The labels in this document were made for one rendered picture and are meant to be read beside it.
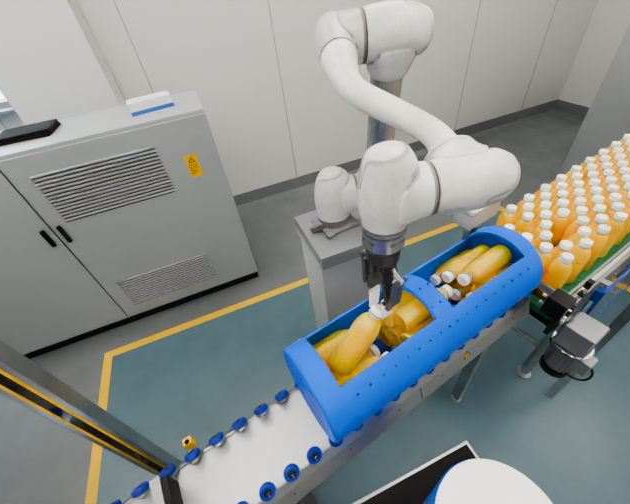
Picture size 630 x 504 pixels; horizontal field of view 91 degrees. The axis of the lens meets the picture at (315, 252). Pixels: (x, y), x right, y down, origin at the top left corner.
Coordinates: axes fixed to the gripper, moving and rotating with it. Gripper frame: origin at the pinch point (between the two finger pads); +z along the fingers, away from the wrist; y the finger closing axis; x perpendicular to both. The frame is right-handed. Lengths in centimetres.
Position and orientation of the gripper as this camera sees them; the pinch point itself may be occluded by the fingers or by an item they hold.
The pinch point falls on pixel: (380, 302)
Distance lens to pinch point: 81.7
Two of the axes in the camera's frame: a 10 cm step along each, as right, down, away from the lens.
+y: 5.3, 5.3, -6.6
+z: 1.1, 7.3, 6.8
